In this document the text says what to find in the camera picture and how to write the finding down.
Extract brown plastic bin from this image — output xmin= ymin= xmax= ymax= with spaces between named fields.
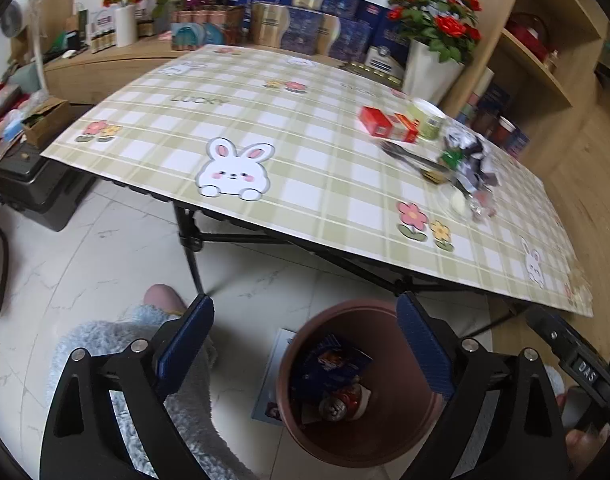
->
xmin=275 ymin=299 xmax=448 ymax=468

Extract brown cup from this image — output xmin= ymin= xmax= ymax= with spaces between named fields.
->
xmin=472 ymin=110 xmax=496 ymax=136

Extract blue white emblem box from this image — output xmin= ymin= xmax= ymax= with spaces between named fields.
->
xmin=365 ymin=25 xmax=411 ymax=78

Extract silver wrappers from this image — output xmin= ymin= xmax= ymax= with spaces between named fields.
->
xmin=442 ymin=122 xmax=498 ymax=196

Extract colourful gift basket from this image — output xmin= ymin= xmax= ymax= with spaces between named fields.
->
xmin=170 ymin=7 xmax=246 ymax=52

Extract small dark gift bag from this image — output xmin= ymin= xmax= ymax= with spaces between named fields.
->
xmin=75 ymin=2 xmax=92 ymax=43

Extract green gold ornate tray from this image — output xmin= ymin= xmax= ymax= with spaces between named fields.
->
xmin=342 ymin=59 xmax=405 ymax=87

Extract person's right leg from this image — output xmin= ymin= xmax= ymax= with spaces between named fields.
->
xmin=542 ymin=364 xmax=568 ymax=411

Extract small blue box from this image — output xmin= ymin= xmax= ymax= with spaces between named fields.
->
xmin=510 ymin=127 xmax=530 ymax=158

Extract small green box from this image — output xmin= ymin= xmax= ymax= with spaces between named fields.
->
xmin=52 ymin=30 xmax=81 ymax=53

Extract white vase with orange flowers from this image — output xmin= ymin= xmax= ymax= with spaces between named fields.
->
xmin=92 ymin=0 xmax=148 ymax=48

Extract red cup white rim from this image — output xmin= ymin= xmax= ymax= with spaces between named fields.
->
xmin=492 ymin=116 xmax=516 ymax=153

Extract person's left leg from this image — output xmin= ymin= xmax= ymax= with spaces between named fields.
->
xmin=48 ymin=282 xmax=256 ymax=480

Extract red basket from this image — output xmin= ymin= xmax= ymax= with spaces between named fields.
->
xmin=505 ymin=12 xmax=550 ymax=58

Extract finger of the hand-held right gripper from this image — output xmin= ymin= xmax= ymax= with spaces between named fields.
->
xmin=527 ymin=305 xmax=573 ymax=356

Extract person's leg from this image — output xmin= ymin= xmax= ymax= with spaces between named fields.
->
xmin=48 ymin=282 xmax=256 ymax=480
xmin=542 ymin=364 xmax=568 ymax=411

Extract white green paper cup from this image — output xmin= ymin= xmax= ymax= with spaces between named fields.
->
xmin=405 ymin=97 xmax=447 ymax=142

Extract row of small amber bottles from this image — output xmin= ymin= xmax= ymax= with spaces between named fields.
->
xmin=88 ymin=5 xmax=158 ymax=56

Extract dark slender utensil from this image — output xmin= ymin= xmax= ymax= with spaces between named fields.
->
xmin=380 ymin=141 xmax=451 ymax=181

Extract stack of pastel cups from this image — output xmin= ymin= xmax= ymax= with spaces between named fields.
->
xmin=462 ymin=67 xmax=496 ymax=121

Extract white desk fan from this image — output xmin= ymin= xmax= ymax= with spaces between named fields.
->
xmin=0 ymin=0 xmax=52 ymax=106

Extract red cardboard box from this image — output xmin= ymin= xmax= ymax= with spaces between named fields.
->
xmin=357 ymin=106 xmax=421 ymax=143

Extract blue plastic packet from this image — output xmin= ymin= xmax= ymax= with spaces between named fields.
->
xmin=290 ymin=332 xmax=373 ymax=401

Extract black folding table frame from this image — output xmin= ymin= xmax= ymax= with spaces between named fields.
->
xmin=172 ymin=199 xmax=523 ymax=341

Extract dark blue printed box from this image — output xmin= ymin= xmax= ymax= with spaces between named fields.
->
xmin=477 ymin=82 xmax=512 ymax=126

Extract red rose plant white pot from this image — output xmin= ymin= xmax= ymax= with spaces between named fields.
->
xmin=387 ymin=0 xmax=483 ymax=106

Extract brown paper bag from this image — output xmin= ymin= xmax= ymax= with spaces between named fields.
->
xmin=302 ymin=385 xmax=373 ymax=423

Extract printed leaflet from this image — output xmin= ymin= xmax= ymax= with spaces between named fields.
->
xmin=250 ymin=329 xmax=298 ymax=426

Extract person's right hand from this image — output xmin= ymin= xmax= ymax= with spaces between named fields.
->
xmin=565 ymin=424 xmax=610 ymax=466

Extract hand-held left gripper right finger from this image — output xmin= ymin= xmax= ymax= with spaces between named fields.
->
xmin=396 ymin=291 xmax=568 ymax=480

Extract red argyle blanket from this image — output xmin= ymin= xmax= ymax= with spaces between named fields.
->
xmin=0 ymin=85 xmax=26 ymax=151

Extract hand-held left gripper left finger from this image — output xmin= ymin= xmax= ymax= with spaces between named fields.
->
xmin=39 ymin=292 xmax=216 ymax=480

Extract checked rabbit print tablecloth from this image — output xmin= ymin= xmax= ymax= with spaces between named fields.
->
xmin=39 ymin=44 xmax=594 ymax=318

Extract black case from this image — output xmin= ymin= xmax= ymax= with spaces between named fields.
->
xmin=0 ymin=147 xmax=93 ymax=231

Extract wooden low cabinet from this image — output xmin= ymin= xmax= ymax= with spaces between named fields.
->
xmin=40 ymin=35 xmax=226 ymax=106

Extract clear plastic package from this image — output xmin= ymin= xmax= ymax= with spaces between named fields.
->
xmin=437 ymin=180 xmax=498 ymax=223

